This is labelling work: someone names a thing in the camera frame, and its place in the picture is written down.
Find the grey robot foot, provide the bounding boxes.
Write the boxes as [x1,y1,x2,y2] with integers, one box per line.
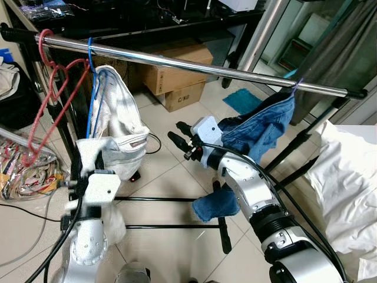
[115,262,151,283]

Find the red wire hanger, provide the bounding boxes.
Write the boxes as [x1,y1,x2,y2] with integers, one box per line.
[22,28,92,167]

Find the grey curtain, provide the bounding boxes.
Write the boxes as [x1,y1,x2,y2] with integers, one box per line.
[292,0,377,124]

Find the lavender hanger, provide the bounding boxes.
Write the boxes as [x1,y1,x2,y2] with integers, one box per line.
[290,77,304,96]

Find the silver door frame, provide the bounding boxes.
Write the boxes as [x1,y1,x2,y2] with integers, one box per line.
[239,0,292,74]

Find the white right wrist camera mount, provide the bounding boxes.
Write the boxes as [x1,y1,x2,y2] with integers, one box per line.
[190,116,224,149]

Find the teal floor mat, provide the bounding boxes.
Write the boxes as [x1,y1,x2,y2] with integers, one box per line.
[223,87,263,116]

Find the blue wire hanger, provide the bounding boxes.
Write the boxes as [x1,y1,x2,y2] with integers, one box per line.
[85,37,110,140]

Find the black bag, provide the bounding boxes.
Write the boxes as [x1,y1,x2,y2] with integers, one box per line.
[0,59,42,130]

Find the white bedding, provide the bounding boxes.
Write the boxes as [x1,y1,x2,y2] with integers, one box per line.
[303,121,377,281]

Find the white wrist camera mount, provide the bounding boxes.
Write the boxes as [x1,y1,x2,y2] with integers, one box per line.
[84,169,122,208]
[190,116,224,149]

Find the blue denim jeans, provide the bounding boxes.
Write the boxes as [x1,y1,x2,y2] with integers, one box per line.
[191,91,296,223]

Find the white device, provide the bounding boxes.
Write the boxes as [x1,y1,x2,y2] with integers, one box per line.
[219,0,258,12]

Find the black clothes rack frame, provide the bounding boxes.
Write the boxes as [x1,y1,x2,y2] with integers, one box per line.
[35,59,369,255]

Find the chrome clothes rail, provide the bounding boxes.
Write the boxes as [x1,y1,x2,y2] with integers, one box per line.
[0,22,367,100]

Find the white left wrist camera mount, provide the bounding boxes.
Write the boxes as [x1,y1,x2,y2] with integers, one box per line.
[84,169,122,208]

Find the cream white jeans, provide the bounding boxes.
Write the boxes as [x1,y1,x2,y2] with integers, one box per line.
[74,65,151,245]

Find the small printed cardboard box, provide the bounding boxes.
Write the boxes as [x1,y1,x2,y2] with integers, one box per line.
[156,81,206,113]

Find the colourful plastic bag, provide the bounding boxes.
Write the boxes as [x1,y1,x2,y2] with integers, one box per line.
[0,130,62,201]

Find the large cardboard box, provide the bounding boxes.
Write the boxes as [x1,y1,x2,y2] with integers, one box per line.
[140,42,214,96]

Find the black desk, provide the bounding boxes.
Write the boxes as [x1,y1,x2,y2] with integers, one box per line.
[18,0,266,60]

